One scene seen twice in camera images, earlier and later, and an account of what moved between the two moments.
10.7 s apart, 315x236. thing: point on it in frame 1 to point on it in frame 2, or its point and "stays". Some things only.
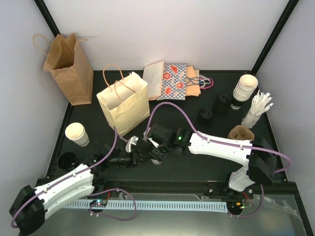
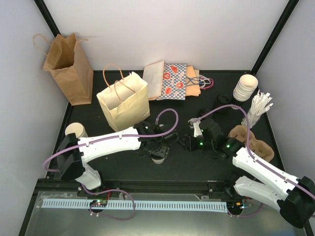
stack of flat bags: (153, 74) stays
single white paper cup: (155, 162) stays
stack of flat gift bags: (192, 81) stays
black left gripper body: (135, 161) to (159, 151)
